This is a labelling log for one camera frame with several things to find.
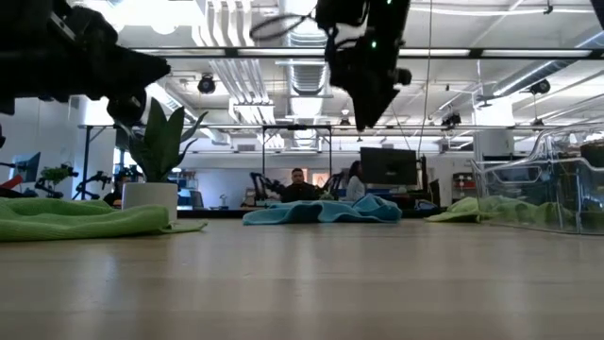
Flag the clear plastic bin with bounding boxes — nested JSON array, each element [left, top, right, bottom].
[[470, 121, 604, 236]]

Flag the small leafy desk plant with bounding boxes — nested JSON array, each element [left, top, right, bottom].
[[39, 164, 72, 199]]

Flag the large black monitor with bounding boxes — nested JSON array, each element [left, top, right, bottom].
[[359, 146, 419, 187]]

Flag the black overhead rig beam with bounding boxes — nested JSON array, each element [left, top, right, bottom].
[[130, 45, 604, 61]]

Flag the bright green microfiber towel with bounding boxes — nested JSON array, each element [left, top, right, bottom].
[[0, 196, 209, 244]]

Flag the pale lime microfiber towel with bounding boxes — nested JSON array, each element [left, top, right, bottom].
[[424, 195, 579, 229]]

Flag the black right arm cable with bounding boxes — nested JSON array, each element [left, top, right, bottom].
[[248, 12, 327, 43]]

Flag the blue microfiber towel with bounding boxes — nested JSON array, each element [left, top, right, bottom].
[[242, 193, 404, 227]]

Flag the person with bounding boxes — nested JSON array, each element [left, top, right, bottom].
[[102, 172, 134, 209], [279, 167, 323, 204], [344, 160, 368, 202]]

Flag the small tilted monitor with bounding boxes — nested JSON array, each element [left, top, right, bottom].
[[12, 151, 42, 184]]

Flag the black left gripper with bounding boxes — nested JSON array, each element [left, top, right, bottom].
[[0, 27, 172, 127]]

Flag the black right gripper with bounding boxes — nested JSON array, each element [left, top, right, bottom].
[[329, 27, 412, 132]]

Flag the black ceiling spotlight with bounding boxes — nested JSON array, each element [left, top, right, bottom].
[[528, 78, 552, 96], [196, 74, 217, 95]]

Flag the snake plant in white pot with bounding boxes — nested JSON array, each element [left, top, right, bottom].
[[114, 96, 210, 223]]

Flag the black background station frame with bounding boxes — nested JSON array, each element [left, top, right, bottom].
[[260, 124, 333, 190]]

